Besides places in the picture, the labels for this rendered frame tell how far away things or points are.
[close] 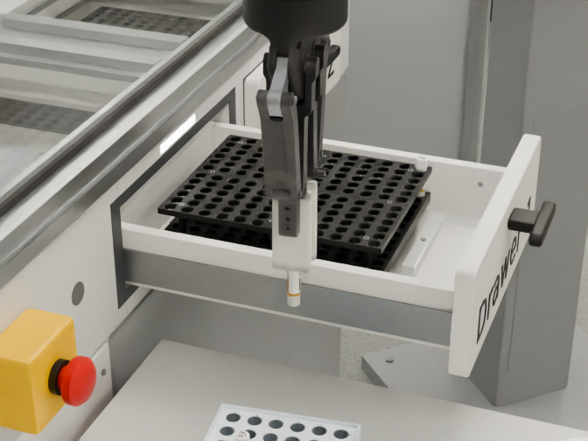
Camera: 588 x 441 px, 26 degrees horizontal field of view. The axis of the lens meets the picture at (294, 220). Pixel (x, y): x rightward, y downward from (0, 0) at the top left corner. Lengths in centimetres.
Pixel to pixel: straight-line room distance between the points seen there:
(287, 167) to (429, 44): 206
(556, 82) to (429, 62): 90
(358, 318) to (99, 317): 24
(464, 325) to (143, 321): 35
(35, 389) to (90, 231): 19
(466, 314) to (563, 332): 130
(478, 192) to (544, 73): 78
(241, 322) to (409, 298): 47
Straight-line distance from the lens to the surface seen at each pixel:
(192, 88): 129
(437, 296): 111
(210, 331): 146
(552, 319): 235
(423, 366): 249
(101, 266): 117
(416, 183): 127
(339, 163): 130
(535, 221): 119
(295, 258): 99
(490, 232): 113
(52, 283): 110
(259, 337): 163
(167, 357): 125
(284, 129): 90
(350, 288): 113
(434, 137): 305
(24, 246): 104
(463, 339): 110
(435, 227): 129
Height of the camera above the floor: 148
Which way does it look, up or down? 29 degrees down
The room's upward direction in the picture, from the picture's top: straight up
